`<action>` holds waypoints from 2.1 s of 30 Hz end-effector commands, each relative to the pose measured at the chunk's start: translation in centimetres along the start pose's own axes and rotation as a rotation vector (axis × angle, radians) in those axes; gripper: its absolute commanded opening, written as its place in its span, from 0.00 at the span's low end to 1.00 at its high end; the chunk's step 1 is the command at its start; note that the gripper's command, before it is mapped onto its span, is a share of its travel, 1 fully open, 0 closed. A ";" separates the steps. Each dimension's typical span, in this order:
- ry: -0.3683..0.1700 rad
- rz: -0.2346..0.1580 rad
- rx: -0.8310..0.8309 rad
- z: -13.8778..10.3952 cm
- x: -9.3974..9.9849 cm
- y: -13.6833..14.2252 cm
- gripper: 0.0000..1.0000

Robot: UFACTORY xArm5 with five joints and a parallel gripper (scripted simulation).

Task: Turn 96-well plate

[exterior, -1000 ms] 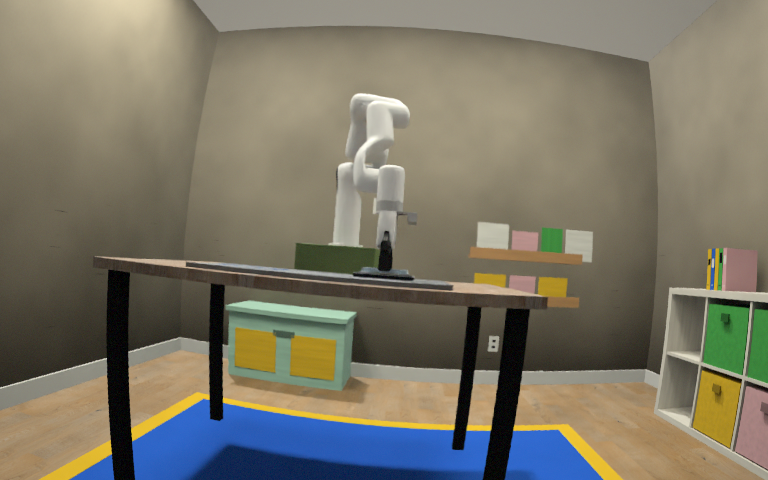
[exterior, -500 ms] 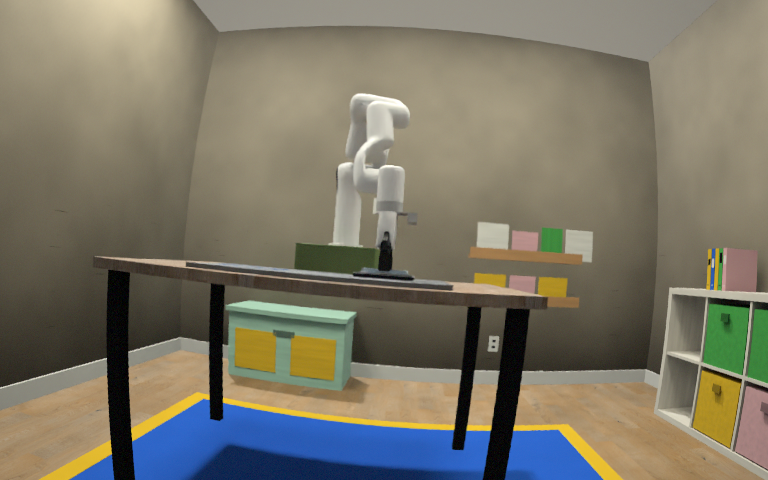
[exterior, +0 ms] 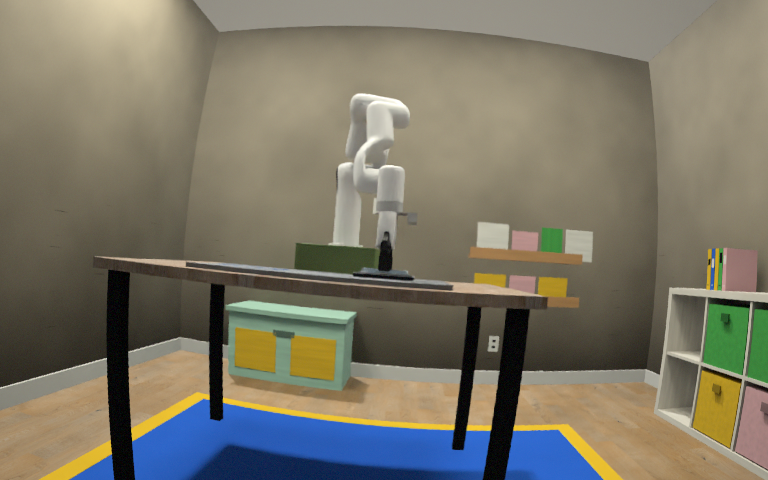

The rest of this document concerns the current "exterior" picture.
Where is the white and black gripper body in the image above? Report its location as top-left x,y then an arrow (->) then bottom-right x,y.
376,211 -> 402,250

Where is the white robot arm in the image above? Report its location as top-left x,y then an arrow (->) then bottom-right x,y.
329,94 -> 417,247

